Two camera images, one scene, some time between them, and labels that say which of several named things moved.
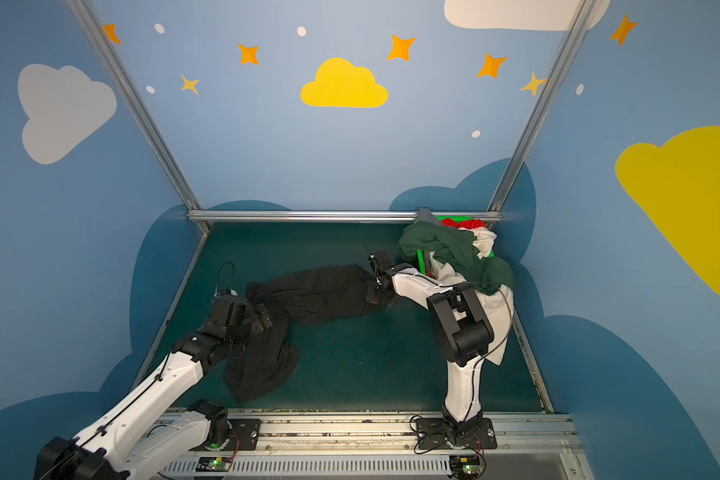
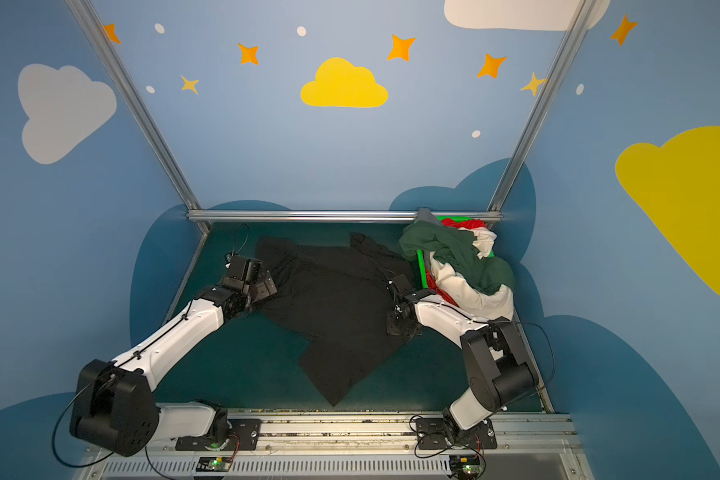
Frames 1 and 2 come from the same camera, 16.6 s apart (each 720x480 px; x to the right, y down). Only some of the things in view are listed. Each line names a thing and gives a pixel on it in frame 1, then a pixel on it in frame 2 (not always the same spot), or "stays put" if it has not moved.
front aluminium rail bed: [530, 445] stays put
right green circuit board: [464, 466] stays put
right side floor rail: [541, 390] stays put
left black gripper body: [250, 318] -> [261, 285]
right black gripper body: [381, 274] -> [400, 315]
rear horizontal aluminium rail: [337, 215] stays put
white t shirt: [497, 307] stays put
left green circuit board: [213, 464] stays put
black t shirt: [262, 361] -> [334, 303]
